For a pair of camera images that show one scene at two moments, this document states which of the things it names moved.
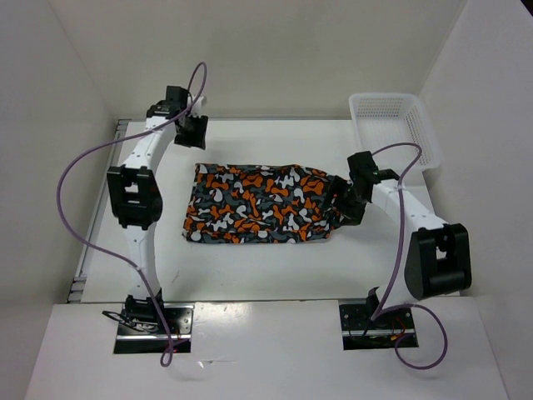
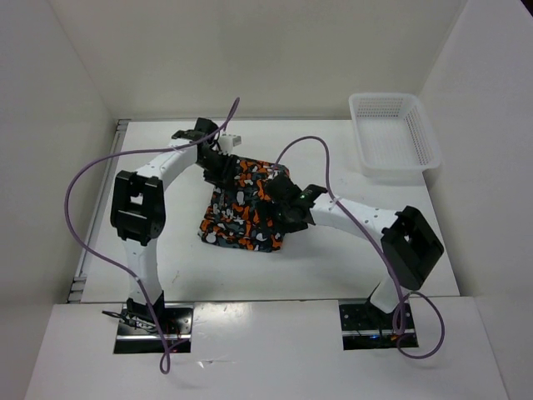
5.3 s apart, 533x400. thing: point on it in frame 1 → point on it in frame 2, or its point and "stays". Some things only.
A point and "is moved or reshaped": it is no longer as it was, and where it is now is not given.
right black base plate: [360, 332] stays
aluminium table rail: [78, 291] stays
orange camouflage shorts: [241, 203] is moved or reshaped
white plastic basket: [383, 120] stays
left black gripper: [198, 140] → [225, 177]
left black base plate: [178, 317] stays
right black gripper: [352, 216] → [267, 209]
